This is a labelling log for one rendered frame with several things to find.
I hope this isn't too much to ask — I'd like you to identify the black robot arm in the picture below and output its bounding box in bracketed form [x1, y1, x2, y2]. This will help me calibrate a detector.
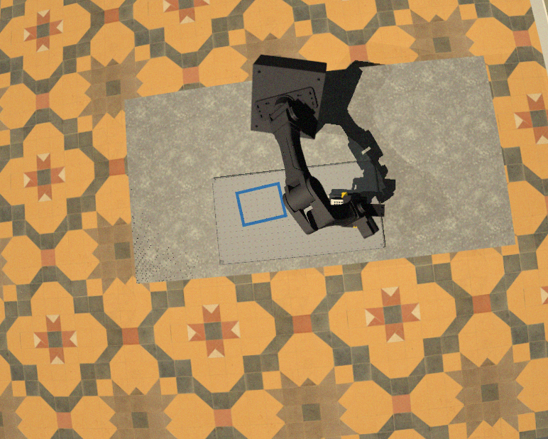
[254, 87, 385, 239]

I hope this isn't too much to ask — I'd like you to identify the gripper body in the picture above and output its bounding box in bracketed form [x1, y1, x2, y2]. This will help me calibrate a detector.
[343, 193, 361, 227]

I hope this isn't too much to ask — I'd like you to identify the blue tape rectangle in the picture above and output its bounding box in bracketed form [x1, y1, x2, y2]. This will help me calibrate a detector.
[235, 182, 287, 227]

